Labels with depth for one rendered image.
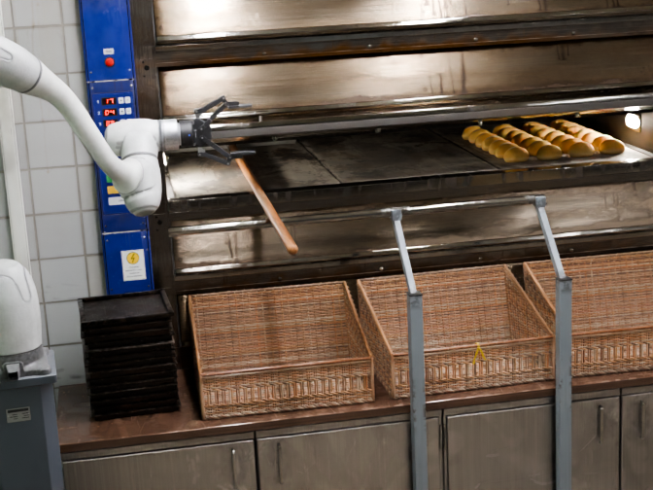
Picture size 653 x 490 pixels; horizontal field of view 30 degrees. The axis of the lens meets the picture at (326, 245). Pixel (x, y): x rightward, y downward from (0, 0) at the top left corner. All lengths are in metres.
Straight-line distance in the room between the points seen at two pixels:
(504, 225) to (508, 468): 0.88
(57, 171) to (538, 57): 1.69
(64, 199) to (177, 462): 0.96
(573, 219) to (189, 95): 1.44
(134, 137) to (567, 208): 1.71
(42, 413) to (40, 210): 1.14
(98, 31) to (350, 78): 0.85
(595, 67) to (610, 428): 1.25
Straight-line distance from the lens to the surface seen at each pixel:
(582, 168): 4.45
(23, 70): 3.14
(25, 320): 3.11
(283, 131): 3.99
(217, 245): 4.19
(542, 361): 4.14
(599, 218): 4.51
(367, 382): 3.95
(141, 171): 3.40
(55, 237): 4.16
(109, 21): 4.03
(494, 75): 4.29
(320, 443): 3.88
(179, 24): 4.06
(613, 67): 4.44
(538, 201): 4.00
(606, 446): 4.17
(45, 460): 3.22
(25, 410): 3.16
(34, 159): 4.11
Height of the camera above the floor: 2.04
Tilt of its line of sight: 14 degrees down
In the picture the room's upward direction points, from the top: 3 degrees counter-clockwise
